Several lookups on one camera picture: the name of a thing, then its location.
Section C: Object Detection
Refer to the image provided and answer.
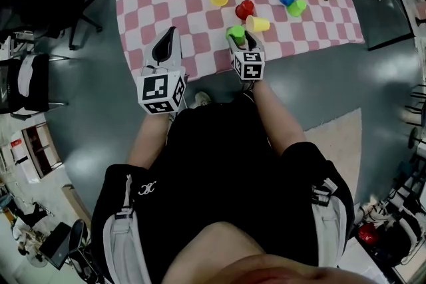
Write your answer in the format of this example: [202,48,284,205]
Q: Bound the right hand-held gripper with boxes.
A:
[226,30,266,81]

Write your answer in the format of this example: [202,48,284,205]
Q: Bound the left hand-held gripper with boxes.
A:
[136,26,188,115]

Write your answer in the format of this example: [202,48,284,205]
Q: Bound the green paper cup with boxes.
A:
[225,25,246,46]
[286,0,308,18]

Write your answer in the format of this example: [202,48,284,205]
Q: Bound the red paper cup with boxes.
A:
[234,0,256,21]

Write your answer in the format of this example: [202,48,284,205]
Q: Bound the person's left forearm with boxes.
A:
[126,111,170,170]

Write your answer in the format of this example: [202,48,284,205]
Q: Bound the person's right forearm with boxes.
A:
[252,79,307,157]

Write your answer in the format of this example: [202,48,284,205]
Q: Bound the person's left shoe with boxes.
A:
[194,91,212,108]

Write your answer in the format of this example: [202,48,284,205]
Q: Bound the black office chair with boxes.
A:
[0,0,109,51]

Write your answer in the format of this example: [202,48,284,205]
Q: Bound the black mesh chair white cloth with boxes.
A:
[0,53,69,119]

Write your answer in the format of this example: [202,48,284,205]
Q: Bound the person's black shirt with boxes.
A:
[90,92,355,284]

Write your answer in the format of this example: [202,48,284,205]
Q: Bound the beige floor mat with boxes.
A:
[304,108,363,204]

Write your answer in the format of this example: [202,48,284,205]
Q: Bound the black framed side table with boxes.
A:
[349,0,426,51]

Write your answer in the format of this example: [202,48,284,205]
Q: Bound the person's neck and chin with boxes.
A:
[161,221,377,284]

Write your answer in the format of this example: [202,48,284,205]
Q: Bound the red round object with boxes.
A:
[357,223,379,245]

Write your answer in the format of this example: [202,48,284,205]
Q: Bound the white shoulder strap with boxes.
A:
[311,178,349,269]
[102,174,152,284]

